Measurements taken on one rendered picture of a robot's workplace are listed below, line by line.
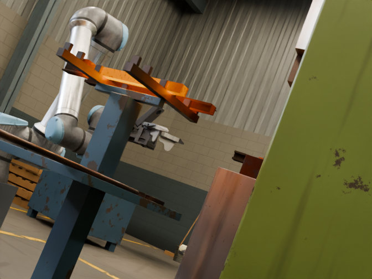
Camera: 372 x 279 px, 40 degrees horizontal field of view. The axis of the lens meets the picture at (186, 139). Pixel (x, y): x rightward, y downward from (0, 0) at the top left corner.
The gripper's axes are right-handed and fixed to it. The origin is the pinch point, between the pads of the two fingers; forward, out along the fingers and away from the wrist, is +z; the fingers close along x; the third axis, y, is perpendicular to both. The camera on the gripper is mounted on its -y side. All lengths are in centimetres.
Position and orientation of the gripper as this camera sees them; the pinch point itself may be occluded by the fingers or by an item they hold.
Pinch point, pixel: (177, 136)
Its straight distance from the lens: 182.4
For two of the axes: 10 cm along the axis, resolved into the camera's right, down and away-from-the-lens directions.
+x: -3.5, -2.9, -8.9
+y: -3.7, 9.2, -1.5
